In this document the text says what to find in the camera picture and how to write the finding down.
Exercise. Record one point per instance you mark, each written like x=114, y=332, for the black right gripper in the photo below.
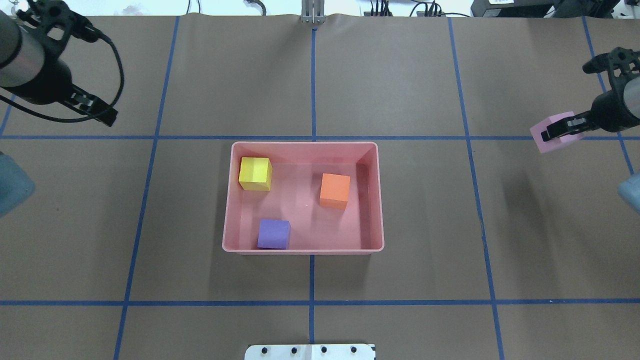
x=611, y=110

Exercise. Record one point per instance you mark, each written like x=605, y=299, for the pink foam block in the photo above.
x=546, y=137

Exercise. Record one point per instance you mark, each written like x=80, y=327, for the yellow foam block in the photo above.
x=255, y=174

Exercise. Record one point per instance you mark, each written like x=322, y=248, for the black box with label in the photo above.
x=511, y=8

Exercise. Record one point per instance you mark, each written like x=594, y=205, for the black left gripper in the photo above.
x=44, y=83

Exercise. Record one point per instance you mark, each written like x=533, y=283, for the aluminium frame post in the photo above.
x=313, y=12

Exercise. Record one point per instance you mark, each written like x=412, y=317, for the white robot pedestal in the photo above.
x=335, y=351

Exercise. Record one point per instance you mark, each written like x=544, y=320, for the orange foam block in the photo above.
x=334, y=191

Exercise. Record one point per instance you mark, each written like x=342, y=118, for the pink plastic bin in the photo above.
x=295, y=197

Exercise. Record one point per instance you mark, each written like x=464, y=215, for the purple foam block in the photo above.
x=274, y=234

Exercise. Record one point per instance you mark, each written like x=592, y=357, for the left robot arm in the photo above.
x=5, y=74

